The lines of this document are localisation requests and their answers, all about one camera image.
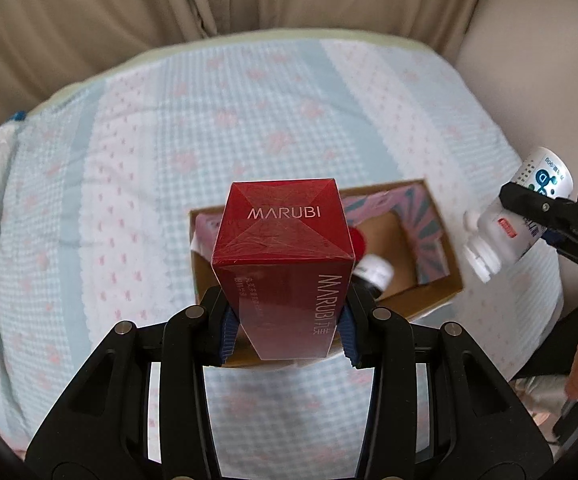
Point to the cardboard box pink lining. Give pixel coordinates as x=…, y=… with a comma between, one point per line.
x=401, y=224

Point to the blue checkered bed sheet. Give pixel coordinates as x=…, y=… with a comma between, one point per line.
x=96, y=209

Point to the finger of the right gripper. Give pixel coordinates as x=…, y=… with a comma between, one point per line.
x=525, y=203

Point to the blue item at bedhead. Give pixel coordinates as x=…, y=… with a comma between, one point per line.
x=19, y=116

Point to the red Marubi box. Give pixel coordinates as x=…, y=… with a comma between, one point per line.
x=284, y=258

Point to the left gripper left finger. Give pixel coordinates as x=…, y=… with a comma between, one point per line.
x=137, y=408

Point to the red round lid jar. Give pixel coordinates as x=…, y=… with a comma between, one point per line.
x=359, y=243

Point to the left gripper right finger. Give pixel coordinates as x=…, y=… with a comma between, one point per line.
x=439, y=408

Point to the small white black bottle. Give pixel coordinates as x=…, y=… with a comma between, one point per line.
x=374, y=273

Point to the white bottle blue label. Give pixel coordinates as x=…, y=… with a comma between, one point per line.
x=498, y=238

